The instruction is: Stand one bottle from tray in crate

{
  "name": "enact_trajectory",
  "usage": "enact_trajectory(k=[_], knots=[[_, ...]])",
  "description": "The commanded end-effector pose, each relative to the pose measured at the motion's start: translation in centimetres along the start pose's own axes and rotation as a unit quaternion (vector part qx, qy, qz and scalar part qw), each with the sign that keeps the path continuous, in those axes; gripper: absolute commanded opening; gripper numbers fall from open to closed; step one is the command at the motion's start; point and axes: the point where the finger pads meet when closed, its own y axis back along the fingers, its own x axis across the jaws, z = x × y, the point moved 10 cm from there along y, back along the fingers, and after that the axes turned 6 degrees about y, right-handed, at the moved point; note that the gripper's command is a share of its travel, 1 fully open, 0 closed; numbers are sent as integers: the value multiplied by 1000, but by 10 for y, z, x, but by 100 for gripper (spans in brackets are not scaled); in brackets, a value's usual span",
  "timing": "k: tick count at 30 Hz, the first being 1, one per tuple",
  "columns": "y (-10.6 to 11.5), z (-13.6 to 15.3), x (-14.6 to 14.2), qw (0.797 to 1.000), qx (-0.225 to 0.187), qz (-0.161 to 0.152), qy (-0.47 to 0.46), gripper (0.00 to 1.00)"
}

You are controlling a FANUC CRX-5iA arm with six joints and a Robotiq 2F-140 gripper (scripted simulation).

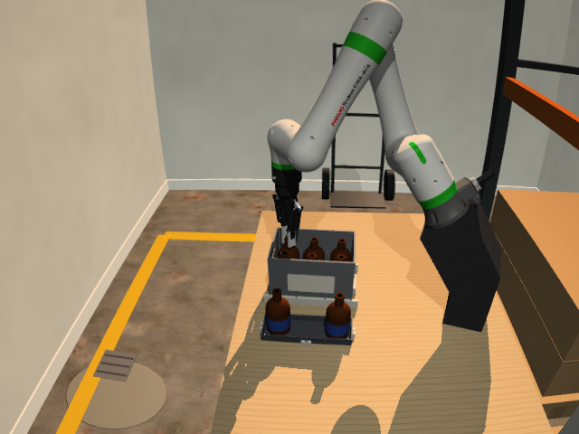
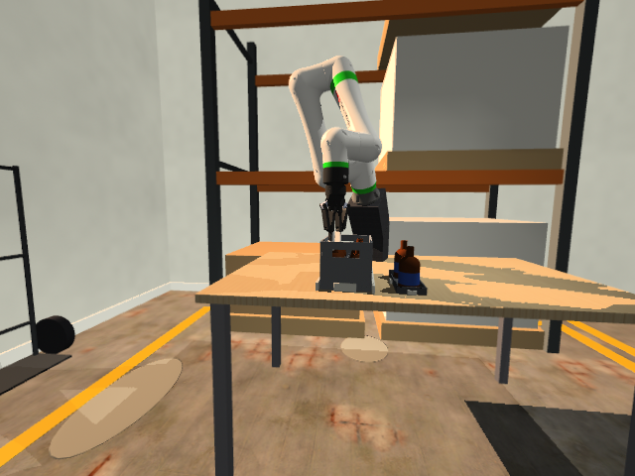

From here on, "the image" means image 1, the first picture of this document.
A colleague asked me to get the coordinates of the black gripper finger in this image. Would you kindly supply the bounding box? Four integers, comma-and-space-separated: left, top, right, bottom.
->
272, 194, 288, 243
284, 199, 303, 248

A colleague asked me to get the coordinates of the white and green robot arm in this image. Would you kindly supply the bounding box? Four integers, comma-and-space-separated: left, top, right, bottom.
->
268, 0, 494, 229

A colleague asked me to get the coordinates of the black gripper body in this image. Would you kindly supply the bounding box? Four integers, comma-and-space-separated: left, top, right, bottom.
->
275, 183, 299, 209

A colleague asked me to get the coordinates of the brown glass bottle with blue label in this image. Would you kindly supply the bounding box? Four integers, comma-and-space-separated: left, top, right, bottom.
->
278, 236, 299, 259

